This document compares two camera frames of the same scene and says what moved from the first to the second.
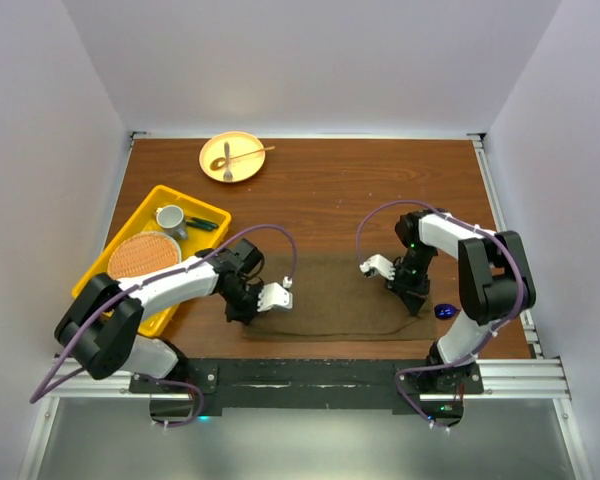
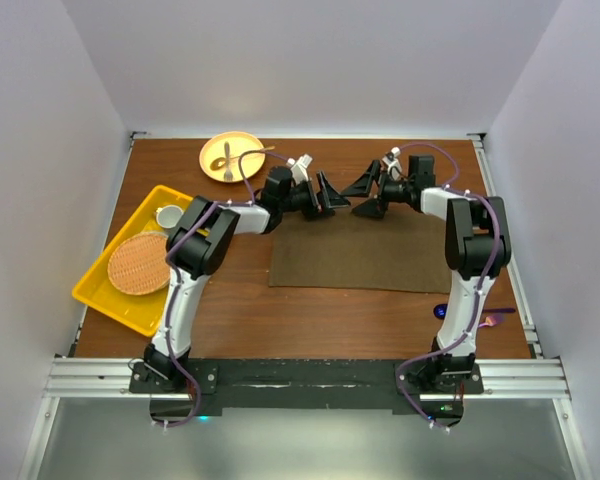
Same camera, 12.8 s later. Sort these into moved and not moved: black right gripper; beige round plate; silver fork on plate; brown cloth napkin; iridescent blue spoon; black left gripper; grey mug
Moved: brown cloth napkin; black right gripper; black left gripper
Not moved: iridescent blue spoon; silver fork on plate; grey mug; beige round plate
